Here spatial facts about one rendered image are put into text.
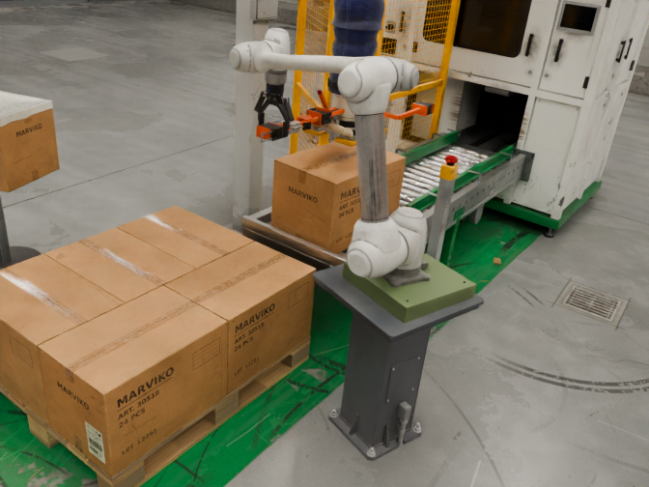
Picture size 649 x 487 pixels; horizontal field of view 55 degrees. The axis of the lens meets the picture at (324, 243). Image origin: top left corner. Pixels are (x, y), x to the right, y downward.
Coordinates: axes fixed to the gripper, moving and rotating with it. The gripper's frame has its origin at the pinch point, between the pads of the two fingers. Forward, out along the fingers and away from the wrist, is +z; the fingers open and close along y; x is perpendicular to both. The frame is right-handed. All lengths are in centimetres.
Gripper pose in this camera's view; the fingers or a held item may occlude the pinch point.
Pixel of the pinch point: (272, 130)
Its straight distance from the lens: 268.5
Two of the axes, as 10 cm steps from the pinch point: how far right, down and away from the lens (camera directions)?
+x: -6.0, 3.3, -7.3
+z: -0.9, 8.8, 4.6
